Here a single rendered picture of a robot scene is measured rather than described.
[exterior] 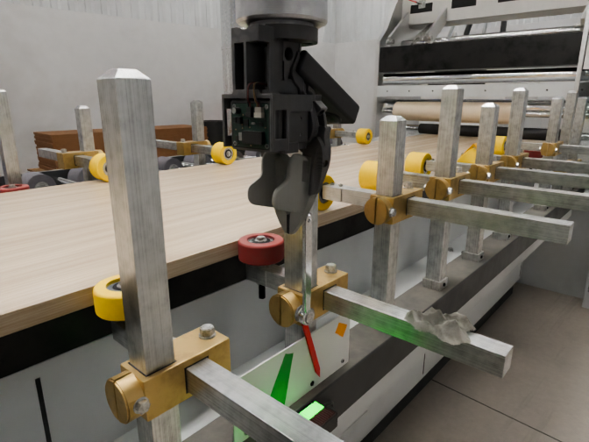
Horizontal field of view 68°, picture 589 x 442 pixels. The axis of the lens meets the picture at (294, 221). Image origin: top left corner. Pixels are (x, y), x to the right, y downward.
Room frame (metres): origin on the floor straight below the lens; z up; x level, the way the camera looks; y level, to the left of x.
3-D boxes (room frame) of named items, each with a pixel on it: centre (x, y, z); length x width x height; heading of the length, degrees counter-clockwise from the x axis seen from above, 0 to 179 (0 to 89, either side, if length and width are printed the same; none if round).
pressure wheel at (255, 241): (0.72, 0.06, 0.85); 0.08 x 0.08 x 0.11
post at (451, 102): (0.98, -0.34, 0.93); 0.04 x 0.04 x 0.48; 48
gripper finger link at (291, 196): (0.45, 0.00, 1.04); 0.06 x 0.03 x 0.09; 139
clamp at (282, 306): (0.63, -0.02, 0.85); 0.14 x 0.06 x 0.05; 138
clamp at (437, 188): (1.00, -0.36, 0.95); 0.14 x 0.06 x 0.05; 138
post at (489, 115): (1.17, -0.51, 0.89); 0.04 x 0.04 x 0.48; 48
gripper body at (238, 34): (0.46, 0.02, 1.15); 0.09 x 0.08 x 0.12; 139
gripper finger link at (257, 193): (0.47, 0.03, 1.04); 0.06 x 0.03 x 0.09; 139
